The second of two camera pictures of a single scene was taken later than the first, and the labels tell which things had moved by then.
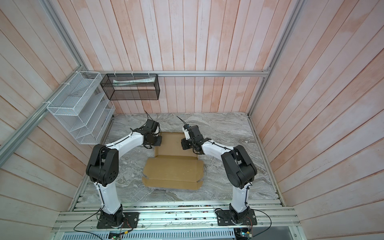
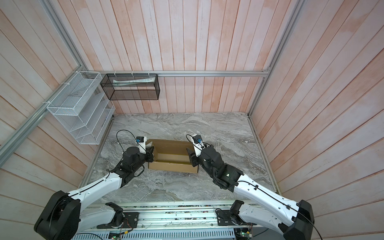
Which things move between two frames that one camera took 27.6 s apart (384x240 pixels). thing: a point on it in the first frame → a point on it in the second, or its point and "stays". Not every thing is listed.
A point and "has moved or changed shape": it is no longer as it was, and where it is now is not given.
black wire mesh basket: x=131 y=86 stays
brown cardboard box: x=173 y=168 has moved or changed shape
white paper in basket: x=136 y=81 stays
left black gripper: x=158 y=143 → x=149 y=152
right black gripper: x=184 y=142 → x=193 y=158
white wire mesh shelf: x=83 y=108 stays
